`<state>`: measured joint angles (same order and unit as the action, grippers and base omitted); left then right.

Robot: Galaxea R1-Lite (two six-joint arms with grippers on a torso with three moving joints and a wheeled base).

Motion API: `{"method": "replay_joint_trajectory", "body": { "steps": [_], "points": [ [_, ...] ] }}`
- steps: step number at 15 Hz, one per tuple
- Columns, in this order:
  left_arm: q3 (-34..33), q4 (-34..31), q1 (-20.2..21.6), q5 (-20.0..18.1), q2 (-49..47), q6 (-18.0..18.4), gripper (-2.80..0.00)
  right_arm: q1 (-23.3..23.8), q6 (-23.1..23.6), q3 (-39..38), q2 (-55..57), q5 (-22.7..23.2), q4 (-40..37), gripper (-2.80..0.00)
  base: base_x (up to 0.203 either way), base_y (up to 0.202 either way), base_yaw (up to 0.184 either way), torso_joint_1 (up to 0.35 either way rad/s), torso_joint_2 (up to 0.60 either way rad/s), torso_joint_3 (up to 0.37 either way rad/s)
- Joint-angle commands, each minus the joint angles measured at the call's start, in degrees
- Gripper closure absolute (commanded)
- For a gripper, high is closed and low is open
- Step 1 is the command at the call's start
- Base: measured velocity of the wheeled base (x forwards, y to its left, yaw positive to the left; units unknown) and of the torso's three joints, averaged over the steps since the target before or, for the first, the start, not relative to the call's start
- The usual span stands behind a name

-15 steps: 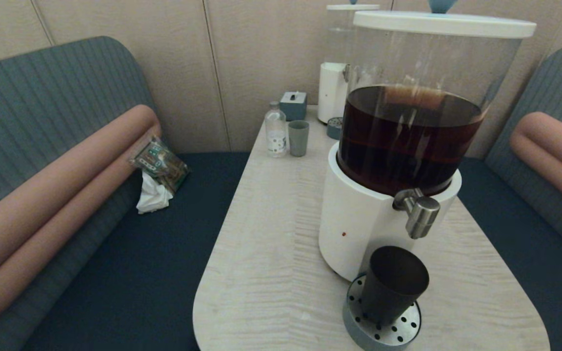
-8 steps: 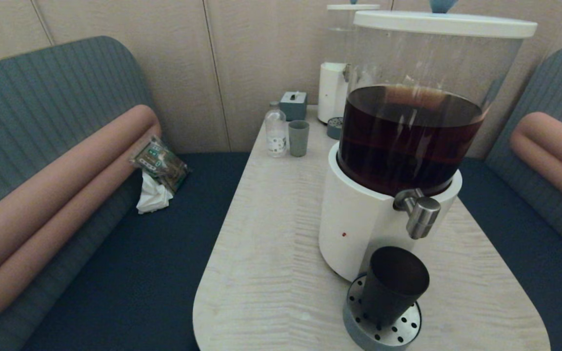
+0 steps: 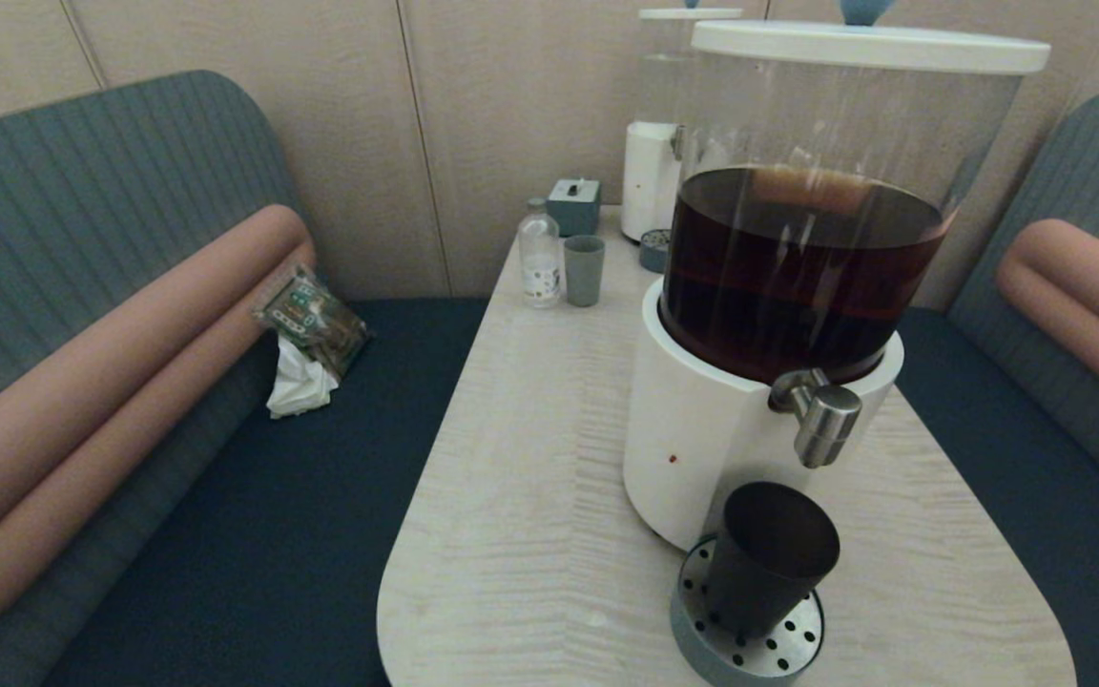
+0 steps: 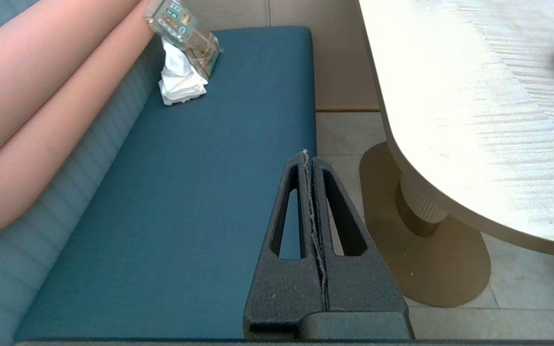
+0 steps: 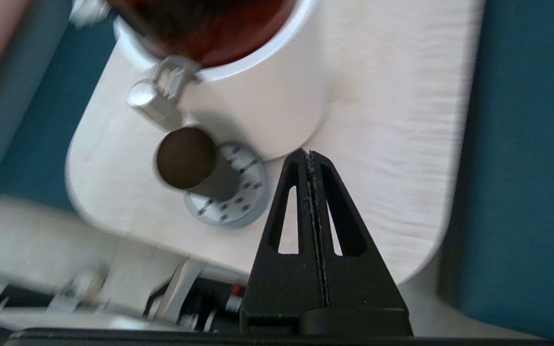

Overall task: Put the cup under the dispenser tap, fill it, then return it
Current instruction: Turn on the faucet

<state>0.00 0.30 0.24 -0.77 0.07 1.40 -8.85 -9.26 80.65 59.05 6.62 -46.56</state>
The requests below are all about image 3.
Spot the metal dispenser tap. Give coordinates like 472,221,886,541
769,369,863,469

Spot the black plastic cup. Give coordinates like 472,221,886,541
705,481,841,642

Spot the grey-green cup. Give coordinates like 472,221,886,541
563,235,606,307

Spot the clear plastic bottle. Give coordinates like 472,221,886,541
518,197,563,308

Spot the small grey drip tray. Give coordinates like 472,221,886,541
638,229,673,274

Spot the small grey box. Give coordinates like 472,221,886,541
547,177,602,237

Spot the large tea drink dispenser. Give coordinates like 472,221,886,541
622,19,1052,554

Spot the far empty drink dispenser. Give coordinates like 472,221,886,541
620,7,744,243

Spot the green snack package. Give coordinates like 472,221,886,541
252,264,371,376

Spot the crumpled white tissue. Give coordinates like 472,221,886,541
266,334,341,420

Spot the round grey perforated drip tray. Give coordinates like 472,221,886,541
671,534,825,687

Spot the pink bolster cushion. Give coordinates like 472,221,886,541
998,219,1099,427
0,203,317,642

